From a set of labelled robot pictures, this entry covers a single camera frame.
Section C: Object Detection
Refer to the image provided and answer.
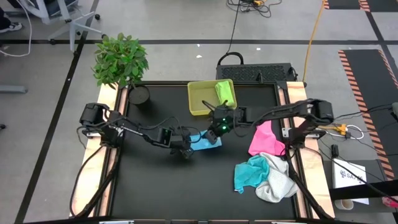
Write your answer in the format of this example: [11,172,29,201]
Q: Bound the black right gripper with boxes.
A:
[204,105,249,145]

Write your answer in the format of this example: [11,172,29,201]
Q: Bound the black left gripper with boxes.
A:
[169,126,196,161]

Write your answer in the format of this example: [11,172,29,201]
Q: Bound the light blue microfiber towel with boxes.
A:
[187,130,223,152]

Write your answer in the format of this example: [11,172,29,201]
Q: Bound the yellow plastic bin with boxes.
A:
[187,78,238,117]

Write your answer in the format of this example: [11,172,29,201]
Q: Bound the lime green microfiber towel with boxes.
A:
[214,80,236,107]

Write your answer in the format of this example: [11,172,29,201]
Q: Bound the pink microfiber towel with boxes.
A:
[248,120,287,157]

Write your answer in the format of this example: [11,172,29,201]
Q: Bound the teal terry towel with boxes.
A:
[233,154,271,195]

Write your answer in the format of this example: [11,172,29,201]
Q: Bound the white microfiber towel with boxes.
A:
[254,152,300,204]

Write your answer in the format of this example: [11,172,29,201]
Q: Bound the black perforated computer case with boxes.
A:
[215,63,295,83]

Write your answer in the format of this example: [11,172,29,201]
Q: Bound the wooden table side board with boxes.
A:
[70,83,126,219]
[278,81,336,220]

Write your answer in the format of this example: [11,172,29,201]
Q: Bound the green potted plant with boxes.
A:
[92,32,151,106]

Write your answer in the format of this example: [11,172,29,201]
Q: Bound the yellow power splitter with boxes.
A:
[317,123,348,136]

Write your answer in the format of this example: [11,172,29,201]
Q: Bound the white printed booklet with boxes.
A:
[331,158,370,205]

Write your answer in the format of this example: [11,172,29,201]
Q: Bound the beige tape roll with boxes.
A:
[335,198,355,211]

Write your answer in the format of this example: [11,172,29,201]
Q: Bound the black hazard-striped floor mat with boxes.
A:
[323,0,371,11]
[338,49,398,182]

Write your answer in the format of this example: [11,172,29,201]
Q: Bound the grey office chair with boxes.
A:
[4,0,107,53]

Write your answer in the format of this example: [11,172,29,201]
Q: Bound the grey flat bar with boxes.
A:
[0,85,29,95]

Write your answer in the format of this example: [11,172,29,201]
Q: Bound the pink object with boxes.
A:
[381,195,398,209]

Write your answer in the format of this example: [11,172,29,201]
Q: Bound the person's shoe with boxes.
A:
[0,21,24,34]

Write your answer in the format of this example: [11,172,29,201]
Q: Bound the black aluminium table frame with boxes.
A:
[70,80,336,224]

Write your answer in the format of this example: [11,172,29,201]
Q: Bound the black power cable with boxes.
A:
[216,0,246,67]

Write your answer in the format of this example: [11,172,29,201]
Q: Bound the black floor cable bundle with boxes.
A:
[226,0,283,19]

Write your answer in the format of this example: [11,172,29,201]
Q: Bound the yellow extension cable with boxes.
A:
[303,0,326,82]

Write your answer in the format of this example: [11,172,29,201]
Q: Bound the black strap bar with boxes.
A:
[328,179,398,201]

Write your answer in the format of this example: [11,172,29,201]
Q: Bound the white floor cable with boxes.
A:
[0,0,33,58]

